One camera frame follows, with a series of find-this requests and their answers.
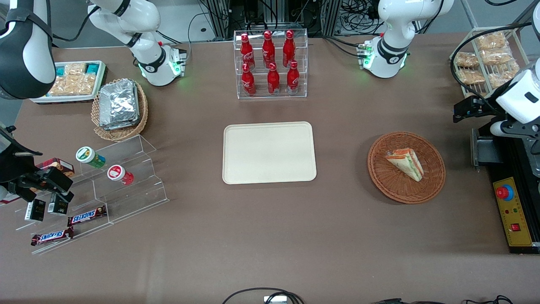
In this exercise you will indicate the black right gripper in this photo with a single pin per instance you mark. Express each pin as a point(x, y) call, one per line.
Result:
point(12, 166)

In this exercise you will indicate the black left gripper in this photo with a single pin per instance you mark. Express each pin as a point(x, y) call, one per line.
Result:
point(484, 107)

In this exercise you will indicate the triangle sandwich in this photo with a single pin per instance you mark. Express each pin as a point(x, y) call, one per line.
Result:
point(407, 164)

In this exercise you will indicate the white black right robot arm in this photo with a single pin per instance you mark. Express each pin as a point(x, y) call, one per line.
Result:
point(25, 55)

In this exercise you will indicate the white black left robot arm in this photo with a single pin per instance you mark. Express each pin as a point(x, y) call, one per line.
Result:
point(392, 25)

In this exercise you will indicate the white snack tray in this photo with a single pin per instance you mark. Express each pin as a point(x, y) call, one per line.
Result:
point(42, 99)

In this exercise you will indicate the oval light wicker basket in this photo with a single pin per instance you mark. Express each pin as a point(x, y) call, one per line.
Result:
point(120, 134)

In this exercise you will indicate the round brown wicker basket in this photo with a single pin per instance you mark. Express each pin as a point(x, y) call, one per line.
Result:
point(396, 188)

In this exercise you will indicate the cream plastic tray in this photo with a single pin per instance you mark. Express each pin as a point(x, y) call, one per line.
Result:
point(268, 154)

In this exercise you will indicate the small black box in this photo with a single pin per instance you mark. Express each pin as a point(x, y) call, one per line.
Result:
point(35, 210)
point(58, 207)

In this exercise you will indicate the brown red chocolate box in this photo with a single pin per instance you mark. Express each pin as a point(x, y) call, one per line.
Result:
point(59, 164)

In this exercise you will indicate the clear fried snack bag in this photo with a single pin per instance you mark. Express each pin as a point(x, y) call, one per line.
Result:
point(471, 77)
point(498, 56)
point(491, 41)
point(504, 76)
point(466, 60)

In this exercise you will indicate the Snickers chocolate bar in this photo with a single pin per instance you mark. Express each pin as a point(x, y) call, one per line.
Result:
point(86, 216)
point(52, 237)

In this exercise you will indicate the green lidded snack cup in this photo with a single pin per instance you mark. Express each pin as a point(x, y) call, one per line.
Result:
point(89, 156)

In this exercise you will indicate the red lidded snack can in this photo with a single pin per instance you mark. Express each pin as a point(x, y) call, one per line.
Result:
point(119, 174)

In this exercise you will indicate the red emergency stop button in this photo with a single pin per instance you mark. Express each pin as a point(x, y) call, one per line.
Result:
point(503, 192)

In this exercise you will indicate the clear acrylic stepped display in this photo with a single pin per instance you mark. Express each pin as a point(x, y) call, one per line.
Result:
point(135, 194)

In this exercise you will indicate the clear cracker snack bag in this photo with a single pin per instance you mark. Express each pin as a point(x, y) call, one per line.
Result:
point(63, 87)
point(87, 82)
point(76, 69)

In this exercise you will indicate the silver foil wrapped packs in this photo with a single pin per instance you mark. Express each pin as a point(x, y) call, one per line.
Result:
point(119, 103)

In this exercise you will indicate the yellow control panel box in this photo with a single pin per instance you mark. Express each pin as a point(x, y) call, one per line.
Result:
point(517, 211)

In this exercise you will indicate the teal snack pack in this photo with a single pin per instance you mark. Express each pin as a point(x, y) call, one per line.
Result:
point(60, 71)
point(93, 67)

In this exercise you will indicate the clear acrylic bottle rack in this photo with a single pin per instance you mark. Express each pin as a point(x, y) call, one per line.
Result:
point(303, 63)

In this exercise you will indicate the red cola bottle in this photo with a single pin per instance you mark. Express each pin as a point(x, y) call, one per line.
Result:
point(247, 52)
point(248, 81)
point(293, 78)
point(289, 48)
point(268, 50)
point(273, 80)

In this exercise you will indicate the black base frame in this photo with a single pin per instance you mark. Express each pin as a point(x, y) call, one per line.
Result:
point(527, 250)

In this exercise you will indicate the aluminium frame rack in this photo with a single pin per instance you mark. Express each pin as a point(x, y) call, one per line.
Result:
point(219, 17)

